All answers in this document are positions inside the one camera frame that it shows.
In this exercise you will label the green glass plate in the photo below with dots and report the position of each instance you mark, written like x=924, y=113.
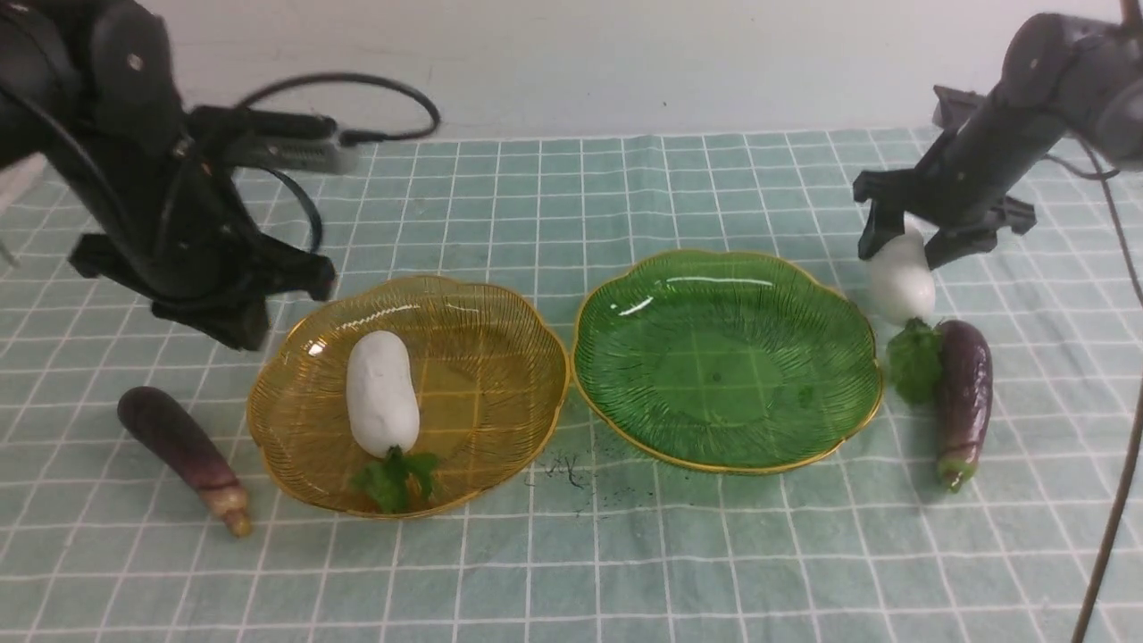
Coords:
x=729, y=362

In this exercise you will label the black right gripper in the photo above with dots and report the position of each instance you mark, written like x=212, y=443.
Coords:
x=962, y=183

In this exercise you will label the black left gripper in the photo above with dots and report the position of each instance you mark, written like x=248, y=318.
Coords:
x=181, y=236

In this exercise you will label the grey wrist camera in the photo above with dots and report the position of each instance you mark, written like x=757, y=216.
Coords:
x=278, y=141

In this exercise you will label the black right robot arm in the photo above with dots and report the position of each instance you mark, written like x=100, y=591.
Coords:
x=1062, y=76

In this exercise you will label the purple eggplant tan stem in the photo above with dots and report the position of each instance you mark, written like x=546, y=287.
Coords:
x=164, y=427

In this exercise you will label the purple eggplant green stem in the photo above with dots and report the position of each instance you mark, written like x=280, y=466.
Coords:
x=965, y=400

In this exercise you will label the amber glass plate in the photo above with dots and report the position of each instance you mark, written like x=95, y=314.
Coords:
x=489, y=378

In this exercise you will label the white radish with green leaves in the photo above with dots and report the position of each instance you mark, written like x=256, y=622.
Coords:
x=904, y=294

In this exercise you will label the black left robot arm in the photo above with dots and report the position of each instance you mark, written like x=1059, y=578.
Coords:
x=89, y=85

